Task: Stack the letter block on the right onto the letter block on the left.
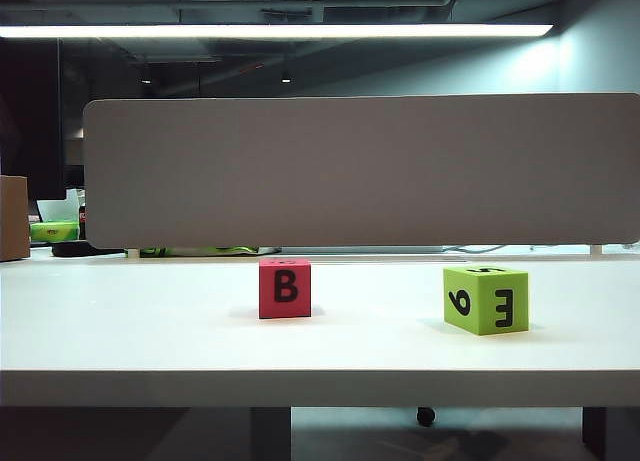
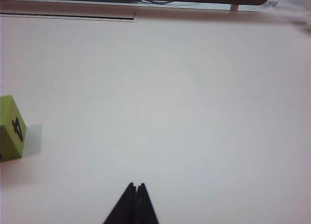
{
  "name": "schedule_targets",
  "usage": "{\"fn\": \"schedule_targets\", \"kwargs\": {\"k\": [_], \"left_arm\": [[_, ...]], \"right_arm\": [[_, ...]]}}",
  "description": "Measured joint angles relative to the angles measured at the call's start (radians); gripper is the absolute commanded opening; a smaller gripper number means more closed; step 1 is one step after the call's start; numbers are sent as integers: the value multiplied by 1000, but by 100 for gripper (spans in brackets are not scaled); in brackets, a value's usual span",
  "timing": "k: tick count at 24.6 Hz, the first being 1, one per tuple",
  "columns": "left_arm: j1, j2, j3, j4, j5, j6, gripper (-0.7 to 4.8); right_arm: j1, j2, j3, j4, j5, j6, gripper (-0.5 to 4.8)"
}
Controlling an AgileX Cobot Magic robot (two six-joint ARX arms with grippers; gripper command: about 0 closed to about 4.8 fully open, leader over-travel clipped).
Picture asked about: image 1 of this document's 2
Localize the green foam letter block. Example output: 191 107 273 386
442 265 530 338

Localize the red foam letter block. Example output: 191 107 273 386
258 258 313 320

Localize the grey desk divider panel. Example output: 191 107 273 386
82 91 640 251

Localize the green printed bag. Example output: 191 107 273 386
139 245 262 259

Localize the long ceiling light strip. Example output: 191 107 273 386
0 23 556 39

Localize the dark table leg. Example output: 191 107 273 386
249 406 293 461
581 406 608 461

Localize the black flat object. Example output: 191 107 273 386
51 241 126 259

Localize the green tissue box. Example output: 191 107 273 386
29 220 81 244

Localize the brown cardboard box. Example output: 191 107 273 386
0 174 32 263

